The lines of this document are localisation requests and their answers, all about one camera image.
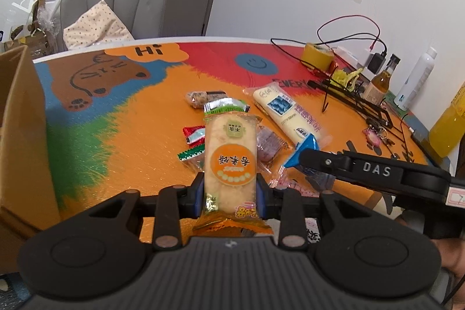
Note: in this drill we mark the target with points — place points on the person's right hand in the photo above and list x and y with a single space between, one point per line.
450 255

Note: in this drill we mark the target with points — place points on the blue snack packet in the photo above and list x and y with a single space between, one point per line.
307 143

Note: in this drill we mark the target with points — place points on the yellow drink bottle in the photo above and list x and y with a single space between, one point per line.
450 128

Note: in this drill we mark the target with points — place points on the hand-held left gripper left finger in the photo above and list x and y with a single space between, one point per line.
198 195

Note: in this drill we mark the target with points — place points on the long white snack packet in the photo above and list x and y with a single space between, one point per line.
279 110

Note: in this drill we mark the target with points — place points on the dark seaweed roll packet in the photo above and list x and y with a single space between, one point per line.
203 97

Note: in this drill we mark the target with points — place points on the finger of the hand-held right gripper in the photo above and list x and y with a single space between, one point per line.
327 163

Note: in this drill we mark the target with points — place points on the clear packet with green trim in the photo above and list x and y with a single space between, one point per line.
192 157

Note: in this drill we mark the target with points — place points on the white power strip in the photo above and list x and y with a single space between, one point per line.
348 54

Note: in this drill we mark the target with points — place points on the orange rice cracker packet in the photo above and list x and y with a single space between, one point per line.
229 164

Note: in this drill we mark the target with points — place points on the green snack packet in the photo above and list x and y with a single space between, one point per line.
227 104

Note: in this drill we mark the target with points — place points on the black metal frame stand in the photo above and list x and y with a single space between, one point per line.
348 97

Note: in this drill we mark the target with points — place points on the clear pink printed wrapper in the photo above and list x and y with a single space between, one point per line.
290 183

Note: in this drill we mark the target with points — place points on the purple snack packet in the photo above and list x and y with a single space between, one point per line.
270 144

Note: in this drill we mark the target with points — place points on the black charger plug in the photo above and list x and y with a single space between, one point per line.
377 63

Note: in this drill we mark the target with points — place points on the white spray bottle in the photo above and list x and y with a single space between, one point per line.
417 77

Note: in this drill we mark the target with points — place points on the crumpled yellow wrapper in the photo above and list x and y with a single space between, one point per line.
345 77

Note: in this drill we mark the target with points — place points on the brown glass bottle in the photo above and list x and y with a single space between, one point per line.
379 85

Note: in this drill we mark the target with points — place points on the yellow tape roll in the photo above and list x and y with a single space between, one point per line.
316 55

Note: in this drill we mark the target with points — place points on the red and green candy packet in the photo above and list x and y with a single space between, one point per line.
194 134

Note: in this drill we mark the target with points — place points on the cream dotted cushion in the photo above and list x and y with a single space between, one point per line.
96 26

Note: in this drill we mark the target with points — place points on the colourful cartoon table mat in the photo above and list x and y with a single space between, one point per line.
145 135

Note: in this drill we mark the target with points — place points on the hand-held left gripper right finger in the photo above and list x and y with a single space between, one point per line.
261 195

